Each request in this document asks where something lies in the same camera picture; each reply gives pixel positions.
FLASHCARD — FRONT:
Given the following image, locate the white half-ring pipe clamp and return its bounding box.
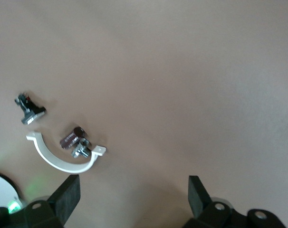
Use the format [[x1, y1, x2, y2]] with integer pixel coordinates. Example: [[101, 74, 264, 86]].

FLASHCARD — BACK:
[[26, 131, 107, 174]]

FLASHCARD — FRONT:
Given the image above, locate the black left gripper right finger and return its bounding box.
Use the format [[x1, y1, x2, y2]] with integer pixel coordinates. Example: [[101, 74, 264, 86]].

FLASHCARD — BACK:
[[182, 175, 287, 228]]

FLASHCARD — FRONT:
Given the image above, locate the brown cylinder part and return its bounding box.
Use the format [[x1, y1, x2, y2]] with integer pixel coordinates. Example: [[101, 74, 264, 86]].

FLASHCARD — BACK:
[[59, 127, 85, 150]]

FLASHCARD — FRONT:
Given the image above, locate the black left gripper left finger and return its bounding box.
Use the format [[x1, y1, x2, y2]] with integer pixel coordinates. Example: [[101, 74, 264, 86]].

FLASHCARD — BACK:
[[0, 174, 81, 228]]

